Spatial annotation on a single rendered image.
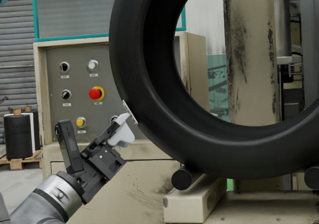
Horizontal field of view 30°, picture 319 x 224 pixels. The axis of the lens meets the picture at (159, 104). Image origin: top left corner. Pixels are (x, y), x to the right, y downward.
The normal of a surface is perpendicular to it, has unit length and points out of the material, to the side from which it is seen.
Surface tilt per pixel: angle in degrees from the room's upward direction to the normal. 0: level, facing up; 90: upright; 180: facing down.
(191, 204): 90
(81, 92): 90
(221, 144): 100
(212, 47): 90
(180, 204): 90
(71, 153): 72
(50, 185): 45
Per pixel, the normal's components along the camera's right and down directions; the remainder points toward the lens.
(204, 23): -0.09, 0.06
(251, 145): -0.22, 0.25
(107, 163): 0.36, -0.32
